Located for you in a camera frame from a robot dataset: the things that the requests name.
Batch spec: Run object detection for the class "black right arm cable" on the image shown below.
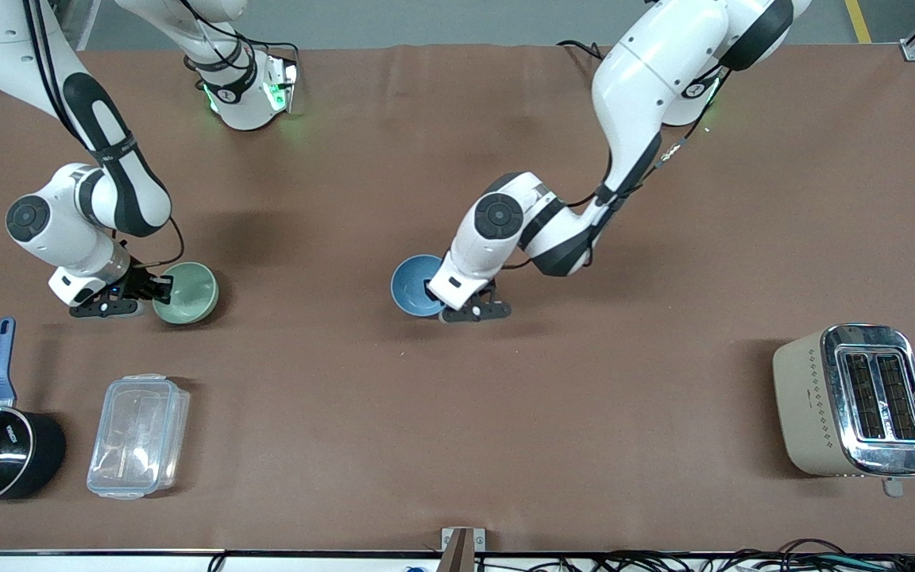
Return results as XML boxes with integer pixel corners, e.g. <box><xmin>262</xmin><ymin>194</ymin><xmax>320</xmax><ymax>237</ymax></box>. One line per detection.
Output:
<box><xmin>21</xmin><ymin>0</ymin><xmax>187</xmax><ymax>269</ymax></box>

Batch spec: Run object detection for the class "blue bowl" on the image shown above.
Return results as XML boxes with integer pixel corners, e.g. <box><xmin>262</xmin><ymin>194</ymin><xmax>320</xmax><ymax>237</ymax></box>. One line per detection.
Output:
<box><xmin>391</xmin><ymin>254</ymin><xmax>452</xmax><ymax>318</ymax></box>

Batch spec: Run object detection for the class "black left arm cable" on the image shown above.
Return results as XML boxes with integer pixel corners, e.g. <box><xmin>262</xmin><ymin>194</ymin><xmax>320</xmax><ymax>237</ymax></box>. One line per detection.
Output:
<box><xmin>497</xmin><ymin>68</ymin><xmax>736</xmax><ymax>271</ymax></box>

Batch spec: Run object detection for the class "black base cable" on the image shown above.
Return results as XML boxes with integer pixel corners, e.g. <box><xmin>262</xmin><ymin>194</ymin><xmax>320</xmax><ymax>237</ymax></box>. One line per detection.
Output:
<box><xmin>247</xmin><ymin>36</ymin><xmax>301</xmax><ymax>64</ymax></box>
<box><xmin>557</xmin><ymin>40</ymin><xmax>609</xmax><ymax>61</ymax></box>

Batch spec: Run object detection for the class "clear plastic food container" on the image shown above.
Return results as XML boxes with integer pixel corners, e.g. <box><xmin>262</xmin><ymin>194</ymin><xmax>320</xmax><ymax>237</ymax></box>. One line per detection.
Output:
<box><xmin>87</xmin><ymin>373</ymin><xmax>191</xmax><ymax>501</ymax></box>

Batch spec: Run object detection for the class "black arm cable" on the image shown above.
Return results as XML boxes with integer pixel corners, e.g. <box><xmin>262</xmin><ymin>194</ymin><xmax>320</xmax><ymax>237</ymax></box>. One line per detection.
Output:
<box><xmin>497</xmin><ymin>68</ymin><xmax>736</xmax><ymax>271</ymax></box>
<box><xmin>21</xmin><ymin>0</ymin><xmax>187</xmax><ymax>269</ymax></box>

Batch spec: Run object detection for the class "cream and chrome toaster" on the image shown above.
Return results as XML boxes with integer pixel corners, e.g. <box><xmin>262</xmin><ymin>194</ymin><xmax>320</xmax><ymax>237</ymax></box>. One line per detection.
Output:
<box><xmin>772</xmin><ymin>323</ymin><xmax>915</xmax><ymax>498</ymax></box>

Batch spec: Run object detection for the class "brown table mat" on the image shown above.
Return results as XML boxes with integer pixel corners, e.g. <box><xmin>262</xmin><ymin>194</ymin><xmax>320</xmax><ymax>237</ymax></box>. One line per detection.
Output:
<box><xmin>0</xmin><ymin>41</ymin><xmax>915</xmax><ymax>555</ymax></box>

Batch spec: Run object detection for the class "black saucepan with blue handle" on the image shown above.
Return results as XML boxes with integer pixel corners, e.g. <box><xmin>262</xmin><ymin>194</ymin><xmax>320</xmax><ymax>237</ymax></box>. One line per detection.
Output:
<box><xmin>0</xmin><ymin>317</ymin><xmax>68</xmax><ymax>507</ymax></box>

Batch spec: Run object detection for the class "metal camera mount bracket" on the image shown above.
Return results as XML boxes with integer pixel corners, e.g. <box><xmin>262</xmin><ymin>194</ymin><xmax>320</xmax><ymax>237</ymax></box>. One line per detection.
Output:
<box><xmin>441</xmin><ymin>527</ymin><xmax>487</xmax><ymax>572</ymax></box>

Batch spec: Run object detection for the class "green bowl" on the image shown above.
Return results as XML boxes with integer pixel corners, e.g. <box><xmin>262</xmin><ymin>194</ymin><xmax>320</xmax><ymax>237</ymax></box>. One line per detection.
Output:
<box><xmin>152</xmin><ymin>262</ymin><xmax>220</xmax><ymax>326</ymax></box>

